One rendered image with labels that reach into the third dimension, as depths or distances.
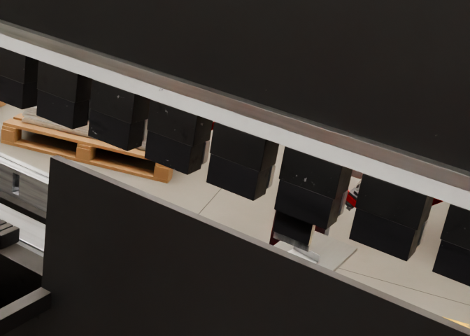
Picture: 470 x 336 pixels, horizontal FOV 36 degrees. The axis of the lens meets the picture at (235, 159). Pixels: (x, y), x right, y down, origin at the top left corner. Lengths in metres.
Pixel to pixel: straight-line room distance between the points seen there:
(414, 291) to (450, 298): 0.19
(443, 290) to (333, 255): 2.22
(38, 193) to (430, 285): 2.52
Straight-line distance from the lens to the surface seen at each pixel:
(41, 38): 1.81
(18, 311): 1.53
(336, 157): 1.64
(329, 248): 2.01
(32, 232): 1.93
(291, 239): 1.81
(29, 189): 2.29
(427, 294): 4.07
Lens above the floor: 1.90
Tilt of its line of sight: 21 degrees down
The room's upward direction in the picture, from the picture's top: 10 degrees clockwise
